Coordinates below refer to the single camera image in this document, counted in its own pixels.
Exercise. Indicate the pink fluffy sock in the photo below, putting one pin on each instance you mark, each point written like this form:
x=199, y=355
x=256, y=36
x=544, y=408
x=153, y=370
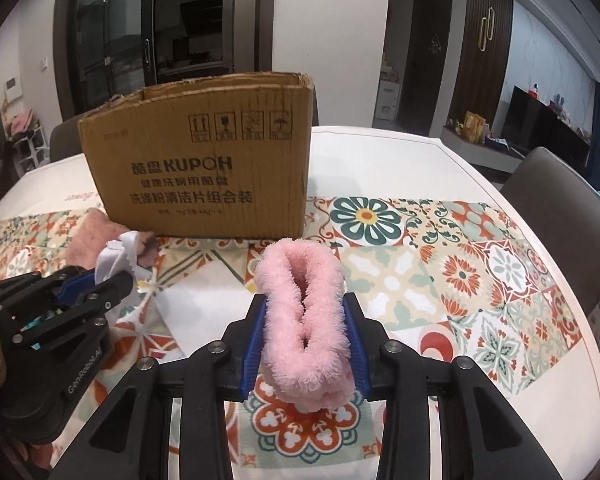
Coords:
x=300, y=310

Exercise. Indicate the white wall intercom panel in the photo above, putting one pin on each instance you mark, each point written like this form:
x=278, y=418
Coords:
x=13, y=90

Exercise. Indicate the small white storage cabinet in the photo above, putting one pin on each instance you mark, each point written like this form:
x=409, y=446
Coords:
x=386, y=102

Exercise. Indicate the floral patterned tablecloth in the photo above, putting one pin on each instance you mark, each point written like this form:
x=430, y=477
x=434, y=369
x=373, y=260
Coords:
x=430, y=270

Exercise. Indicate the yellow snack packages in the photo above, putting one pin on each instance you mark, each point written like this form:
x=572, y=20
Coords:
x=472, y=127

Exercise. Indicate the person's left hand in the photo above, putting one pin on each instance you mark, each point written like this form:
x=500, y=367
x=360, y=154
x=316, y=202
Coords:
x=27, y=460

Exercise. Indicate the grey plush toy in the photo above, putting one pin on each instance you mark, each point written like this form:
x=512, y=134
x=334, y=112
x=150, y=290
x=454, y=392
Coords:
x=558, y=103

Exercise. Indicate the dark brown room door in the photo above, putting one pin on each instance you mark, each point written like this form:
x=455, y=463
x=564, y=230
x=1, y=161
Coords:
x=430, y=60

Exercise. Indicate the white television stand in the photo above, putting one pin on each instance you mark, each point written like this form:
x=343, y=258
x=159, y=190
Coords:
x=480, y=152

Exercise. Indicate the dark sliding glass door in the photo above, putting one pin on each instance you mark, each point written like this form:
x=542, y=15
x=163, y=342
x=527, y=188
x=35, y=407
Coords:
x=110, y=35

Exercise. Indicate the brown cardboard box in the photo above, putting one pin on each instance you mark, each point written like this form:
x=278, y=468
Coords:
x=200, y=170

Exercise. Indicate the black television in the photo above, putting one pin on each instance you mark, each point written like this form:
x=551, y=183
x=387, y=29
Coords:
x=545, y=125

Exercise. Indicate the white shoe rack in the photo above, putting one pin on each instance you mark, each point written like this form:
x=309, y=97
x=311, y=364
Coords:
x=27, y=145

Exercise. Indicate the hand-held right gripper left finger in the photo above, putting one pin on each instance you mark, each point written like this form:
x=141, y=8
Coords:
x=255, y=345

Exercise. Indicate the pink towel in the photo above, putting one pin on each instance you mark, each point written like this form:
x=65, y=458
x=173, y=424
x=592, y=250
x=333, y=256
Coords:
x=90, y=237

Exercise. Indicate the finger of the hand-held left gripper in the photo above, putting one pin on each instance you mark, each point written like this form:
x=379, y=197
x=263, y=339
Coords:
x=75, y=282
x=112, y=292

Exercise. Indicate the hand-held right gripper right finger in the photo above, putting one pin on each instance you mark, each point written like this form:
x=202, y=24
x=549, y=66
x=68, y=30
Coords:
x=356, y=345

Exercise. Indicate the white cloth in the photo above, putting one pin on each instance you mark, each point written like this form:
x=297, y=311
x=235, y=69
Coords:
x=120, y=252

